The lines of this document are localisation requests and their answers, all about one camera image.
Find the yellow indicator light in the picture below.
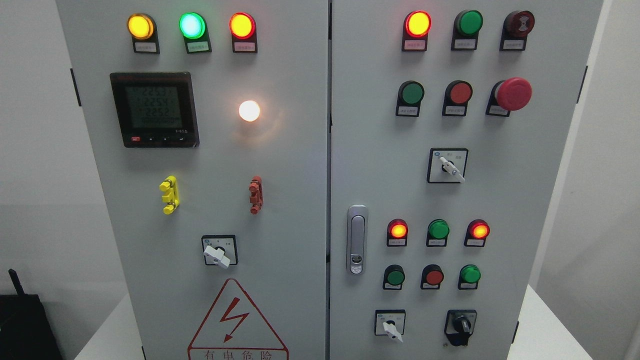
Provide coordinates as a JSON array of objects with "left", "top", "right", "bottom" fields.
[{"left": 127, "top": 13, "right": 160, "bottom": 54}]

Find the red terminal connector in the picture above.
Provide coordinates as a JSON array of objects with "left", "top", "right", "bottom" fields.
[{"left": 248, "top": 175, "right": 264, "bottom": 215}]

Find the dark red buzzer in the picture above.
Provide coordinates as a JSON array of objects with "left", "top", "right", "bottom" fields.
[{"left": 499, "top": 10, "right": 535, "bottom": 51}]

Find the red push button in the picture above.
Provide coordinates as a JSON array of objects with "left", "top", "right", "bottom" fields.
[
  {"left": 420, "top": 264, "right": 444, "bottom": 290},
  {"left": 441, "top": 80, "right": 473, "bottom": 117}
]

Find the green push button upper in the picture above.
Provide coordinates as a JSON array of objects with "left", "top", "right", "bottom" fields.
[{"left": 395, "top": 80, "right": 425, "bottom": 117}]

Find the green push button lower left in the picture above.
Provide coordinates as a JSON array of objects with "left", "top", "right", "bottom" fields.
[{"left": 382, "top": 264, "right": 406, "bottom": 291}]

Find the red indicator light top right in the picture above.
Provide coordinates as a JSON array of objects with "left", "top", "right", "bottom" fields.
[{"left": 401, "top": 10, "right": 432, "bottom": 52}]

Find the grey cabinet door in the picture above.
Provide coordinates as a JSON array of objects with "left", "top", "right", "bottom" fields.
[
  {"left": 56, "top": 0, "right": 329, "bottom": 360},
  {"left": 327, "top": 0, "right": 603, "bottom": 360}
]

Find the red indicator light left door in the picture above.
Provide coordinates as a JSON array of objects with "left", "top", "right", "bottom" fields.
[{"left": 229, "top": 12, "right": 258, "bottom": 53}]

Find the red indicator light lower right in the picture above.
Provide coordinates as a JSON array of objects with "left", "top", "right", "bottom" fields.
[{"left": 464, "top": 219, "right": 490, "bottom": 248}]

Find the white selector switch upper right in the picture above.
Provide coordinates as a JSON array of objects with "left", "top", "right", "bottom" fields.
[{"left": 426, "top": 147, "right": 469, "bottom": 183}]

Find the green push button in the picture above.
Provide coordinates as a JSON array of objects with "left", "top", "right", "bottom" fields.
[
  {"left": 395, "top": 80, "right": 425, "bottom": 117},
  {"left": 382, "top": 264, "right": 406, "bottom": 291},
  {"left": 457, "top": 264, "right": 482, "bottom": 290}
]

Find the black knob selector switch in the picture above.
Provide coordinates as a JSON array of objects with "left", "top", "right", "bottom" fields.
[{"left": 443, "top": 309, "right": 478, "bottom": 347}]

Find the black digital power meter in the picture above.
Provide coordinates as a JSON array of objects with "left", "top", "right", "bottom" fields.
[{"left": 109, "top": 71, "right": 200, "bottom": 148}]

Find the red indicator light lower left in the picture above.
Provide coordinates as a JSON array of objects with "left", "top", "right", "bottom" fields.
[{"left": 386, "top": 218, "right": 409, "bottom": 248}]

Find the red high voltage warning sticker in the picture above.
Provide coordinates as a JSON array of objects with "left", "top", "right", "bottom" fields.
[{"left": 187, "top": 278, "right": 290, "bottom": 360}]

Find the green indicator light top right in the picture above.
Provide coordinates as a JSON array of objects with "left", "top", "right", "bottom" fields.
[{"left": 450, "top": 9, "right": 483, "bottom": 51}]

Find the silver door latch handle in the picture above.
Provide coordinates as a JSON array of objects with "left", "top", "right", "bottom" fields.
[{"left": 346, "top": 204, "right": 369, "bottom": 275}]

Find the white selector switch bottom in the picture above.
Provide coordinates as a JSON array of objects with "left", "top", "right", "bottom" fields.
[{"left": 374, "top": 309, "right": 407, "bottom": 343}]

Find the red push button upper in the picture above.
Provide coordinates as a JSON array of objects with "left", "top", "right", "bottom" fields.
[{"left": 441, "top": 80, "right": 473, "bottom": 117}]

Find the green push button lower right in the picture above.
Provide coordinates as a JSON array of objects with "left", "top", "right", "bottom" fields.
[{"left": 457, "top": 264, "right": 482, "bottom": 290}]

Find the red emergency stop button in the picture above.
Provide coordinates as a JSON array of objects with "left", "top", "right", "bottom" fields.
[{"left": 486, "top": 77, "right": 533, "bottom": 117}]

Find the green indicator light lower middle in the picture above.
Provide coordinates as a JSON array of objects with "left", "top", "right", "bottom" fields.
[{"left": 425, "top": 219, "right": 450, "bottom": 248}]

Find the grey right cabinet door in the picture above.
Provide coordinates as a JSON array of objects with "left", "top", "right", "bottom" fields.
[{"left": 327, "top": 0, "right": 603, "bottom": 360}]

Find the lit green indicator light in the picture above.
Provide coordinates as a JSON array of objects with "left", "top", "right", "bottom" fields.
[{"left": 178, "top": 12, "right": 212, "bottom": 54}]

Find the grey left cabinet door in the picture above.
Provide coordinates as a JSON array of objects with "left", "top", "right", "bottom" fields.
[{"left": 56, "top": 0, "right": 329, "bottom": 360}]

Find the red push button lower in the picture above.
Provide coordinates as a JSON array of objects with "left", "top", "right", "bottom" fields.
[{"left": 420, "top": 264, "right": 444, "bottom": 290}]

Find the white glowing indicator light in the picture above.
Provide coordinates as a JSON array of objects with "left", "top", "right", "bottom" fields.
[{"left": 238, "top": 100, "right": 261, "bottom": 123}]

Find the black device with antenna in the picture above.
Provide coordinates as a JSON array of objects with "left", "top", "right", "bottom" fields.
[{"left": 0, "top": 269, "right": 62, "bottom": 360}]

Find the white selector switch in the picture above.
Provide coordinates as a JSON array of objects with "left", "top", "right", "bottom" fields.
[
  {"left": 426, "top": 147, "right": 469, "bottom": 183},
  {"left": 374, "top": 309, "right": 407, "bottom": 343}
]

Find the white selector switch left door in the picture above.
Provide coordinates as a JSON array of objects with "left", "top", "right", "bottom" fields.
[{"left": 201, "top": 234, "right": 238, "bottom": 269}]

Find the yellow terminal connector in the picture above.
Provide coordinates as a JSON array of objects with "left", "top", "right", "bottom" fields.
[{"left": 158, "top": 175, "right": 180, "bottom": 215}]

